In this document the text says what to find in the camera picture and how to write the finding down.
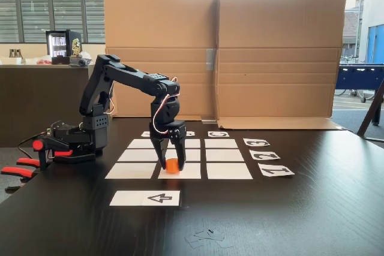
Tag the black mini fridge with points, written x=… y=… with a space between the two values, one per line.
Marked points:
x=61 y=43

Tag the grey tape strip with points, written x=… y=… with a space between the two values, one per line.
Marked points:
x=210 y=59

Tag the dark brown counter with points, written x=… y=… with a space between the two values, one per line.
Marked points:
x=18 y=94

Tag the paper sheet number 1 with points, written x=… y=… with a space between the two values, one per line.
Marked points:
x=265 y=169

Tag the paper sheet letter C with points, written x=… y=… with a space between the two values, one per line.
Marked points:
x=211 y=134

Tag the small black box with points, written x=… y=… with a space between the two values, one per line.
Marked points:
x=61 y=60

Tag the wider brown cardboard panel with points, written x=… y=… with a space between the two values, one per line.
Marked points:
x=279 y=28

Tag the white arrow paper sheet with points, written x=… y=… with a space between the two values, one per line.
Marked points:
x=162 y=198

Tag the round orange token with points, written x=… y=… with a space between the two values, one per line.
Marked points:
x=172 y=166

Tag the blank white paper square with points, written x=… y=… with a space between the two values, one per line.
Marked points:
x=192 y=172
x=192 y=155
x=224 y=155
x=221 y=143
x=141 y=143
x=192 y=143
x=135 y=155
x=229 y=171
x=131 y=171

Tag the dark wooden slanted leg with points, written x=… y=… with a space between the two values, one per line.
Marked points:
x=370 y=112

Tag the paper sheet number 3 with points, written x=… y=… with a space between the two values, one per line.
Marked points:
x=247 y=142

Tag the narrower brown cardboard panel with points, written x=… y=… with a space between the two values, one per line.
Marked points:
x=159 y=28

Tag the paper sheet number 2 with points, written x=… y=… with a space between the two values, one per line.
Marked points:
x=255 y=155

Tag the blue foosball table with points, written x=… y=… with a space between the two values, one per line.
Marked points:
x=360 y=73

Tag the paper sheet letter A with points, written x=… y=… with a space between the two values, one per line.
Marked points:
x=144 y=134

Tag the red black spring clamp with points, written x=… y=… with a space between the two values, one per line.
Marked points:
x=37 y=145
x=18 y=172

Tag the grey crumpled item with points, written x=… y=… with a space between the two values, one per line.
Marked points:
x=79 y=61

